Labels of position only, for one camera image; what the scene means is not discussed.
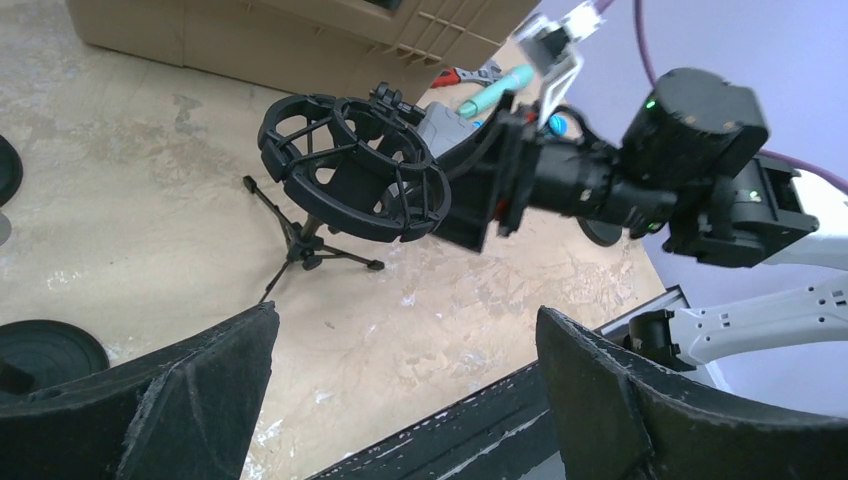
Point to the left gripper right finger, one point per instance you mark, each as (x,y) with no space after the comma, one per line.
(620,416)

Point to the grey flat plastic case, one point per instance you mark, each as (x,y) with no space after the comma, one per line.
(442,128)

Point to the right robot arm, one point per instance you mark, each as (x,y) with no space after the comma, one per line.
(690,163)

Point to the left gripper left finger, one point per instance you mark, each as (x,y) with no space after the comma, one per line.
(185,411)

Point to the black tripod shock-mount stand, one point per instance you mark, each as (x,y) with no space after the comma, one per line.
(353,165)

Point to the mint green microphone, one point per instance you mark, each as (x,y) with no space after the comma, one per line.
(514,80)

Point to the red-handled adjustable wrench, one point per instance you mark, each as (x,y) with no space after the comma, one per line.
(487,74)

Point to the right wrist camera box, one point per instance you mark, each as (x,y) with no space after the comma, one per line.
(551,47)

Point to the black round-base stand with clip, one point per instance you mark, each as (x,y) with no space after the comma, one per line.
(12,171)

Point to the blue microphone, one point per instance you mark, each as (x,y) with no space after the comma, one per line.
(557,125)

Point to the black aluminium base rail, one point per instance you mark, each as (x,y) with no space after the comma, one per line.
(502,431)

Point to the tan hard plastic case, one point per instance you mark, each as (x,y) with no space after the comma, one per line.
(340,48)

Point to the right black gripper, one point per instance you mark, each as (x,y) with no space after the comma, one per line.
(491,162)

